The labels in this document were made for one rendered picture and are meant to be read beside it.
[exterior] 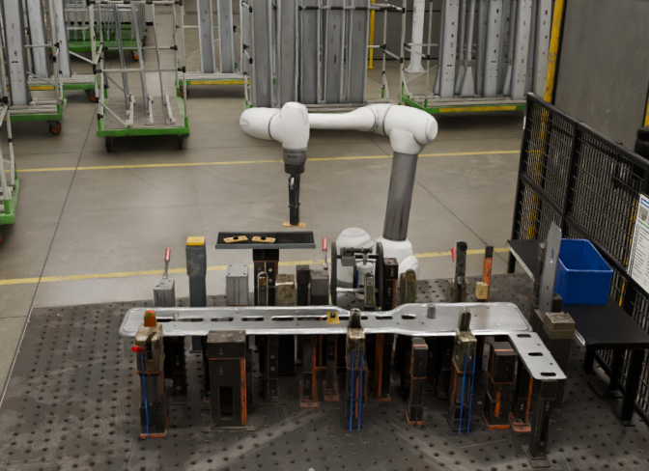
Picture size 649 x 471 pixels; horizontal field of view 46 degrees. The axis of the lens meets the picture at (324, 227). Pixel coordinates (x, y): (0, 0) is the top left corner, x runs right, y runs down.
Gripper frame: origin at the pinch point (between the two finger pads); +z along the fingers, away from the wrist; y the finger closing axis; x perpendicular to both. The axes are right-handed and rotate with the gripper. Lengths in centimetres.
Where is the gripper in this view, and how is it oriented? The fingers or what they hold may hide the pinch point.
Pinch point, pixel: (294, 214)
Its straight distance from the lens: 283.8
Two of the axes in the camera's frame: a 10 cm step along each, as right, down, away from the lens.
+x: 9.9, 0.6, -1.2
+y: -1.3, 3.4, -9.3
